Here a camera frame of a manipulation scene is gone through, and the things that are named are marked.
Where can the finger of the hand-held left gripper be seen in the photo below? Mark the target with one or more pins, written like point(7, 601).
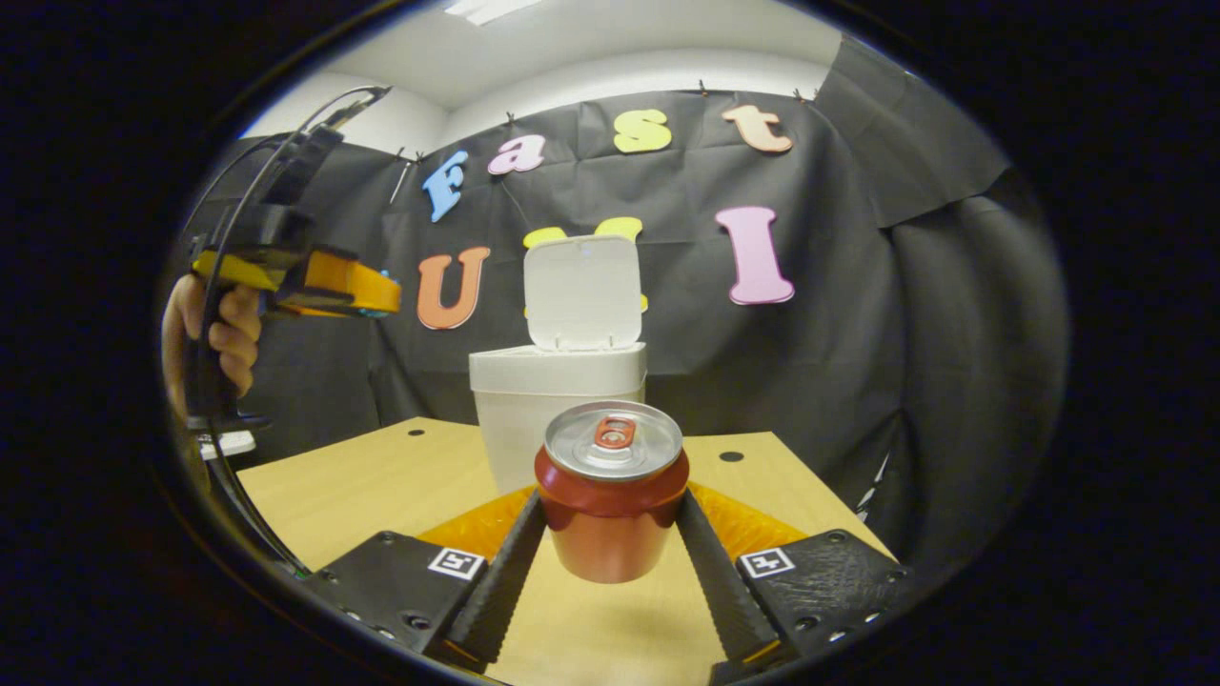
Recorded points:
point(353, 286)

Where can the white desktop garbage bin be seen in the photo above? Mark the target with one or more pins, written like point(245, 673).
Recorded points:
point(562, 372)

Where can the black backdrop cloth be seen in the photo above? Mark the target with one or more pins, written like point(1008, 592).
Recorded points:
point(810, 362)

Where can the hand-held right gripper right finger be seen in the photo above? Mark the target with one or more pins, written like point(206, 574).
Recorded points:
point(720, 581)

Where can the wooden desktop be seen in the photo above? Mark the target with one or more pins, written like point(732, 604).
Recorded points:
point(362, 486)

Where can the red pop can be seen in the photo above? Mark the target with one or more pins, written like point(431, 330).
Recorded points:
point(610, 514)

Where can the white side table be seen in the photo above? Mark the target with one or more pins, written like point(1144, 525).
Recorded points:
point(227, 444)

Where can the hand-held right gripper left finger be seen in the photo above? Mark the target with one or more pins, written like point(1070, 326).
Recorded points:
point(500, 581)

